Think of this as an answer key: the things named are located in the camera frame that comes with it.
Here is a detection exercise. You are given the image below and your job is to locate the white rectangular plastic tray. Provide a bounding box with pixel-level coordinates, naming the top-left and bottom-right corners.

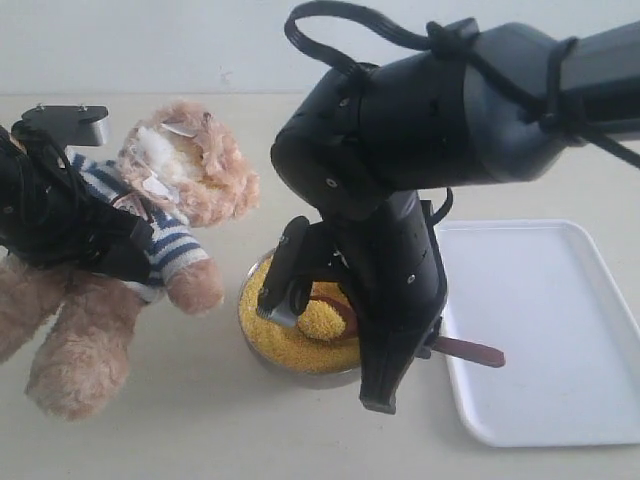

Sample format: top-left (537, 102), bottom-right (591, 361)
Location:
top-left (438, 220), bottom-right (639, 447)

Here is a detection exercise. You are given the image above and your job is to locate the steel bowl of millet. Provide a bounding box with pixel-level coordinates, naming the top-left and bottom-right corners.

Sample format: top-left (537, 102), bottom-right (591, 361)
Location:
top-left (237, 250), bottom-right (360, 389)

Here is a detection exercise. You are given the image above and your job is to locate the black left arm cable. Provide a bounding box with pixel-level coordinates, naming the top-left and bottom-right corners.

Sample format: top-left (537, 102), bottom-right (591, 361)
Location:
top-left (9, 122), bottom-right (91, 236)

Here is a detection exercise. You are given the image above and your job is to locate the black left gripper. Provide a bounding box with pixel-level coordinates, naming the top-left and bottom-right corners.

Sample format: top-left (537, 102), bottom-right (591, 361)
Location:
top-left (1, 128), bottom-right (153, 283)

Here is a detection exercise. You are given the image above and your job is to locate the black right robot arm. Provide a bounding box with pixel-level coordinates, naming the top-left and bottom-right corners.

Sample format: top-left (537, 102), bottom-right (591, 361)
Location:
top-left (259, 2), bottom-right (639, 414)

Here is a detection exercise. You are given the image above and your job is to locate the dark red wooden spoon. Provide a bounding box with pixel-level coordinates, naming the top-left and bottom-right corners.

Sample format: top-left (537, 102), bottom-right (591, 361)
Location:
top-left (297, 295), bottom-right (506, 368)

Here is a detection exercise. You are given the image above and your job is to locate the tan teddy bear striped sweater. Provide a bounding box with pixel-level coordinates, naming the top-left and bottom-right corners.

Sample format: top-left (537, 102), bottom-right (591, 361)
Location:
top-left (0, 101), bottom-right (261, 422)

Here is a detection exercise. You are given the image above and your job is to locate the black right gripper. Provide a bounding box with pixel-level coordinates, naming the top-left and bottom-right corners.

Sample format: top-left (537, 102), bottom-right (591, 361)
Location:
top-left (319, 192), bottom-right (447, 414)

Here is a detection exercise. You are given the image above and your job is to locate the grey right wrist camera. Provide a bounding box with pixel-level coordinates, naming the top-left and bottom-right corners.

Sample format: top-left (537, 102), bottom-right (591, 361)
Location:
top-left (256, 216), bottom-right (310, 328)

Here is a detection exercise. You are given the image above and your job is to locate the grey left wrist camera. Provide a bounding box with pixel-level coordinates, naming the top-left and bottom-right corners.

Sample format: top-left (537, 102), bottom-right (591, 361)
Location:
top-left (21, 104), bottom-right (109, 147)

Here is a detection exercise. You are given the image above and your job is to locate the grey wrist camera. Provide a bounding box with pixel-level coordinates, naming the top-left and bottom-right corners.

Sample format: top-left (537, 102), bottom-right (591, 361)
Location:
top-left (21, 104), bottom-right (109, 147)
top-left (256, 216), bottom-right (310, 328)

